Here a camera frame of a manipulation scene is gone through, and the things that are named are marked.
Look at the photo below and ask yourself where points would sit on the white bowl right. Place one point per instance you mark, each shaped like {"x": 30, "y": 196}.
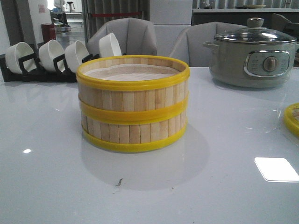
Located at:
{"x": 109, "y": 46}

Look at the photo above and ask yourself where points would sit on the white liner paper upper tier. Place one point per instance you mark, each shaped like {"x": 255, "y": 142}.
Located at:
{"x": 132, "y": 72}

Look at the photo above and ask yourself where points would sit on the grey chair left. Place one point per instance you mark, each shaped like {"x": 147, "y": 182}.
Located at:
{"x": 135, "y": 36}

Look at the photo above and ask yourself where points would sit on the person in background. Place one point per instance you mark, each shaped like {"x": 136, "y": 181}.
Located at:
{"x": 59, "y": 10}

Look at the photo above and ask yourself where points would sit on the white cabinet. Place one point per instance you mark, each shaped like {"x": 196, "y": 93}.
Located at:
{"x": 169, "y": 17}

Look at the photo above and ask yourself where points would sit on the black bowl rack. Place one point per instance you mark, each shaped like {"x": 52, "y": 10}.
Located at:
{"x": 62, "y": 72}

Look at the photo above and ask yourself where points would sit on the glass pot lid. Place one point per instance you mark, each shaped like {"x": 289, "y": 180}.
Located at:
{"x": 256, "y": 33}

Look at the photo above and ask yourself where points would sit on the bamboo steamer tier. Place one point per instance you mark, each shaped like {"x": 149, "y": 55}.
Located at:
{"x": 133, "y": 102}
{"x": 134, "y": 138}

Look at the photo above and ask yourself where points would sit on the white bowl far left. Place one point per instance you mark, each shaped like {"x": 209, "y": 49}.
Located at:
{"x": 13, "y": 54}

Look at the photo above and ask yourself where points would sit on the red bin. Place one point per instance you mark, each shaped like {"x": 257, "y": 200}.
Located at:
{"x": 48, "y": 32}

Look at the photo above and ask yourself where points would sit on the white bowl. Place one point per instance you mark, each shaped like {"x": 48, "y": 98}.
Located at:
{"x": 13, "y": 54}
{"x": 109, "y": 46}
{"x": 74, "y": 55}
{"x": 48, "y": 52}

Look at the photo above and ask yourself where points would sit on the grey chair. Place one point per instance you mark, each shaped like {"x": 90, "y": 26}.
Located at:
{"x": 135, "y": 36}
{"x": 189, "y": 48}

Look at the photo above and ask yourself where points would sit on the grey electric cooking pot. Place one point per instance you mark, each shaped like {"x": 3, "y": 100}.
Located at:
{"x": 251, "y": 65}

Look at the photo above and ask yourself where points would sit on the grey chair right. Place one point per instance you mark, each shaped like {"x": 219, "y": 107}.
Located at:
{"x": 189, "y": 48}

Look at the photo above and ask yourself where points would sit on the woven bamboo steamer lid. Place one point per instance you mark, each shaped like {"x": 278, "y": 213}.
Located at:
{"x": 291, "y": 118}

